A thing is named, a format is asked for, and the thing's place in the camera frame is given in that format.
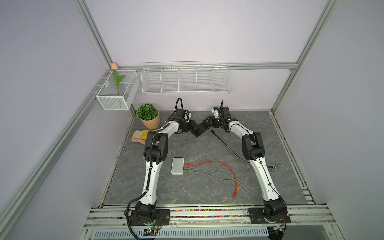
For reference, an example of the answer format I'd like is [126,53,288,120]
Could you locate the red ethernet cable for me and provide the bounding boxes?
[183,161,239,199]

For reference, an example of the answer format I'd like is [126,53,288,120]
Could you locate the purple pink trowel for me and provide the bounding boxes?
[132,139,159,146]

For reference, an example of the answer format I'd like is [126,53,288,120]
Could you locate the green plant in pot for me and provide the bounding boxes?
[137,104,161,130]

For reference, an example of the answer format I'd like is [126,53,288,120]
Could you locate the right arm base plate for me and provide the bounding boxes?
[247,207,292,224]

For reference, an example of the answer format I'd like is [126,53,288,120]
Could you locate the yellow work glove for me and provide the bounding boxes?
[132,130,150,140]

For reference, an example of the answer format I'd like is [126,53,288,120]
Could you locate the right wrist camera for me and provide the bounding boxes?
[211,107,232,120]

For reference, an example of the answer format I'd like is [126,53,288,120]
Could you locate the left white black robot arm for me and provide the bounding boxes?
[127,120,197,226]

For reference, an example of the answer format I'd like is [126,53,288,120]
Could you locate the long white wire basket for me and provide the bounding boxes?
[141,62,232,95]

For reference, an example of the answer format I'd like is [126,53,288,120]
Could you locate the pink artificial tulip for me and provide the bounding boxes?
[111,63,125,96]

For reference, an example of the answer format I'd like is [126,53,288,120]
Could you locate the grey ethernet cable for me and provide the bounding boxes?
[183,167,265,200]
[183,166,253,181]

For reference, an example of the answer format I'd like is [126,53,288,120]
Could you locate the white network switch box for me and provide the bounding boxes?
[171,158,185,176]

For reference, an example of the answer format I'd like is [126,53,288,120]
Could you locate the small white wire basket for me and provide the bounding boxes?
[96,70,140,111]

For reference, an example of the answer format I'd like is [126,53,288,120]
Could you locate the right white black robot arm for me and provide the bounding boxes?
[203,116,288,223]

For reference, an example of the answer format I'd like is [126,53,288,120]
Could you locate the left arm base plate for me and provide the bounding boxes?
[127,209,171,226]

